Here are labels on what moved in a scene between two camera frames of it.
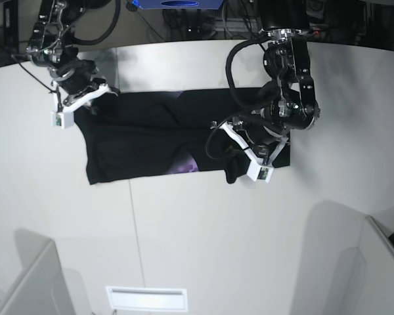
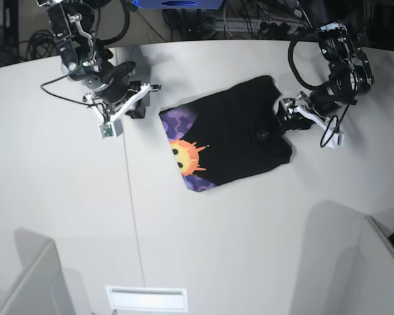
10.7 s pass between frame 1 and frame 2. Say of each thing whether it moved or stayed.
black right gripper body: moved
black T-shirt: moved
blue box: stayed
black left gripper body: moved
